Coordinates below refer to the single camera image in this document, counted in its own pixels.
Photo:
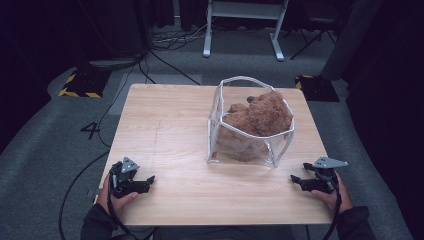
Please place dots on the black yellow striped base plate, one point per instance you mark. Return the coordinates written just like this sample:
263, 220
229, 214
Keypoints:
85, 85
316, 87

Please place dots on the clear plastic bag white trim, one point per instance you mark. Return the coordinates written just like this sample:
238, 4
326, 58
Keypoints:
216, 133

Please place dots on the person's dark clothed torso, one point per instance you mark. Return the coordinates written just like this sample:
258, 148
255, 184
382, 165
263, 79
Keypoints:
226, 233

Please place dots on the black round table grommet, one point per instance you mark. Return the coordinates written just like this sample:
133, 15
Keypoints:
250, 99

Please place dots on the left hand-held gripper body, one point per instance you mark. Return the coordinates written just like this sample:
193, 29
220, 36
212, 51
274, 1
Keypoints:
124, 178

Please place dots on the person's right hand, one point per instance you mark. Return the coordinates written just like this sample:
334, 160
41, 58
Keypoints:
336, 200

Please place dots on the black tripod stand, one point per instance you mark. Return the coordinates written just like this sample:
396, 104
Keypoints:
311, 36

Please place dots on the white metal desk frame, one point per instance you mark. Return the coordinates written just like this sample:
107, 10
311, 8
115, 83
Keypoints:
245, 11

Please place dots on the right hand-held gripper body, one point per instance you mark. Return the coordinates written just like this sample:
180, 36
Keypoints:
325, 176

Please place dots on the person's left hand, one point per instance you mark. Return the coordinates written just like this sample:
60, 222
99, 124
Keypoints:
105, 196

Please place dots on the grey leaning panel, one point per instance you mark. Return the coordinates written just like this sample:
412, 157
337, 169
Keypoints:
350, 36

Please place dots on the brown teddy bear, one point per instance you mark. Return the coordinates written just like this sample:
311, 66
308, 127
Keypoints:
263, 116

